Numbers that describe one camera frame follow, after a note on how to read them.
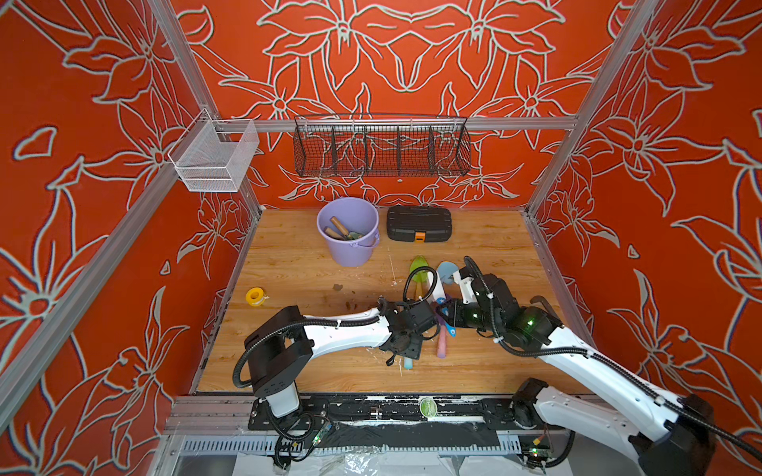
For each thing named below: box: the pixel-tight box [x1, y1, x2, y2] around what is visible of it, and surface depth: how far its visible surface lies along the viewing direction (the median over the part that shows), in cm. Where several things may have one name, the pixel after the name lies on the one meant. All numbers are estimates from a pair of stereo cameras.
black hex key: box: [529, 294, 559, 319], surface depth 95 cm
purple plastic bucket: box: [316, 197, 381, 268], surface depth 101 cm
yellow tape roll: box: [246, 286, 270, 308], surface depth 96 cm
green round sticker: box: [419, 396, 438, 418], surface depth 76 cm
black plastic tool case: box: [386, 206, 453, 243], surface depth 112 cm
